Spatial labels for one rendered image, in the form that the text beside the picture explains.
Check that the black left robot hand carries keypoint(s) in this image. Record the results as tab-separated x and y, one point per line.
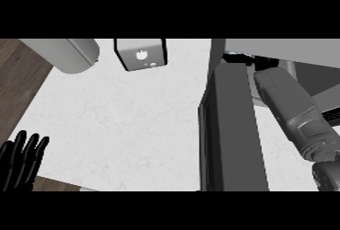
19	167

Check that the dark grey microwave door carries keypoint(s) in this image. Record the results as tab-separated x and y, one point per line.
232	128

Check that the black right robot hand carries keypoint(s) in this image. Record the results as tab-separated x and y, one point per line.
260	62

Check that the pale grey rounded appliance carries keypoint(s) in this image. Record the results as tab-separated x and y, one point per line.
67	55

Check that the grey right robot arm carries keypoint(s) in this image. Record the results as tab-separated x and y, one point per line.
291	110

